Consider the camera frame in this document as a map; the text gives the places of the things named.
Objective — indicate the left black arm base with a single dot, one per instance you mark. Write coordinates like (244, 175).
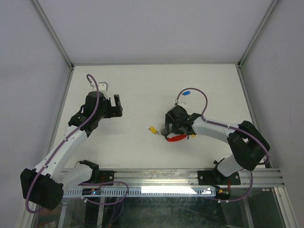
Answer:
(104, 177)

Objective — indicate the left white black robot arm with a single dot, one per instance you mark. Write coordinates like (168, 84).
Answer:
(46, 184)

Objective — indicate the yellow key tag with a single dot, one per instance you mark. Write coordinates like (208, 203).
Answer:
(153, 130)

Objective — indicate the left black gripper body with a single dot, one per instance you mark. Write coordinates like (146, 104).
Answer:
(109, 111)

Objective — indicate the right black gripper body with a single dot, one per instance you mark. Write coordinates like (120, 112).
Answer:
(175, 126)

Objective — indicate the white slotted cable duct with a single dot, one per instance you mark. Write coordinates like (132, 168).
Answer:
(143, 191)

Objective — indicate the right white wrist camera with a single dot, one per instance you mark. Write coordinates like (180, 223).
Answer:
(183, 104)

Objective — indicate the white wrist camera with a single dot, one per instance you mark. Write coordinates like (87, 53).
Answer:
(102, 87)
(183, 104)

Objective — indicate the red silver carabiner keyring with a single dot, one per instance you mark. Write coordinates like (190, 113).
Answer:
(170, 136)

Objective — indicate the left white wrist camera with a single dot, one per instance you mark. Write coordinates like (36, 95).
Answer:
(102, 87)

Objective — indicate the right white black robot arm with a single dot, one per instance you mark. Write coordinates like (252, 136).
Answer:
(248, 146)

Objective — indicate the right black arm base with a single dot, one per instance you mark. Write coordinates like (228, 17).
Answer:
(214, 178)

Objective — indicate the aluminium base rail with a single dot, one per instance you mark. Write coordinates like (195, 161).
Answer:
(259, 178)

